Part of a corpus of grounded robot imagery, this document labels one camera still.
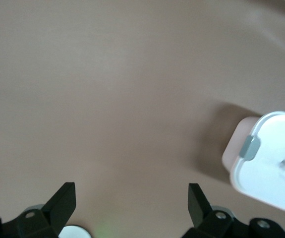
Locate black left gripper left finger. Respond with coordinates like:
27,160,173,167
0,182,76,238

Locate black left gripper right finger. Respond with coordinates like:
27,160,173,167
184,182,285,238

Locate white box lid grey latches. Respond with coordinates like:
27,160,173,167
229,111,285,216

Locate brown table mat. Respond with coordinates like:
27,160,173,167
0,0,285,238

